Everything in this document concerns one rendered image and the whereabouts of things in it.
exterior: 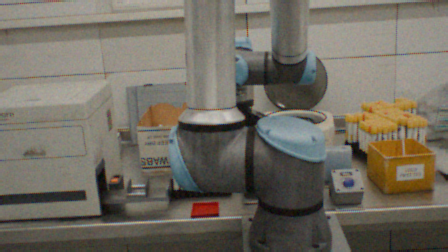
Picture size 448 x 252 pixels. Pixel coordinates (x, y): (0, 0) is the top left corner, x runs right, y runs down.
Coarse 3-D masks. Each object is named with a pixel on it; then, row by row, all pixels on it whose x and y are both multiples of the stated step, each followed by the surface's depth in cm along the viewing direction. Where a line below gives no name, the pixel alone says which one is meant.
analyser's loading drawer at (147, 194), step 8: (128, 184) 126; (168, 184) 127; (104, 192) 130; (112, 192) 130; (120, 192) 129; (128, 192) 126; (136, 192) 129; (144, 192) 125; (152, 192) 128; (160, 192) 128; (168, 192) 125; (104, 200) 125; (112, 200) 125; (120, 200) 125; (128, 200) 125; (136, 200) 125; (144, 200) 125; (152, 200) 125; (160, 200) 125; (168, 200) 125
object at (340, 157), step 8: (328, 152) 132; (336, 152) 132; (344, 152) 132; (328, 160) 133; (336, 160) 133; (344, 160) 132; (328, 168) 133; (336, 168) 133; (344, 168) 133; (328, 176) 134; (328, 184) 133
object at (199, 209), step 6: (198, 204) 128; (204, 204) 128; (210, 204) 127; (216, 204) 127; (192, 210) 124; (198, 210) 125; (204, 210) 125; (210, 210) 124; (216, 210) 124; (192, 216) 121; (198, 216) 121; (204, 216) 121; (210, 216) 121
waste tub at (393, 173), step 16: (368, 144) 136; (384, 144) 137; (400, 144) 137; (416, 144) 135; (368, 160) 137; (384, 160) 125; (400, 160) 125; (416, 160) 125; (432, 160) 125; (368, 176) 138; (384, 176) 126; (400, 176) 126; (416, 176) 126; (432, 176) 127; (384, 192) 127; (400, 192) 127
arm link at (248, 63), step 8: (240, 56) 107; (248, 56) 108; (256, 56) 108; (240, 64) 106; (248, 64) 108; (256, 64) 107; (240, 72) 106; (248, 72) 107; (256, 72) 108; (240, 80) 107; (248, 80) 109; (256, 80) 109; (264, 80) 109
